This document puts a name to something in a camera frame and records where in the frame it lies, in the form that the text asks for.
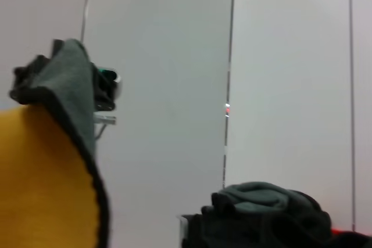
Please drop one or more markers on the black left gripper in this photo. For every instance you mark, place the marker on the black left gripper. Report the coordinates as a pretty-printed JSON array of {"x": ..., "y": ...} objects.
[{"x": 104, "y": 94}]

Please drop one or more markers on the yellow and grey towel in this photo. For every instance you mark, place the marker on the yellow and grey towel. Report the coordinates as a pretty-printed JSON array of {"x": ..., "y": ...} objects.
[{"x": 43, "y": 158}]

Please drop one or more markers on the grey perforated storage box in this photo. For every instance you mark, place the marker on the grey perforated storage box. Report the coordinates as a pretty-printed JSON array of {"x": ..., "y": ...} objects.
[{"x": 184, "y": 230}]

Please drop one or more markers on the grey-green towel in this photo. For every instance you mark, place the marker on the grey-green towel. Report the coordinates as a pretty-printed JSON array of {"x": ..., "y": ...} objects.
[{"x": 255, "y": 198}]

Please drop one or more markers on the black cloth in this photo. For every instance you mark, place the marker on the black cloth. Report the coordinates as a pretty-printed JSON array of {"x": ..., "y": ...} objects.
[{"x": 261, "y": 230}]

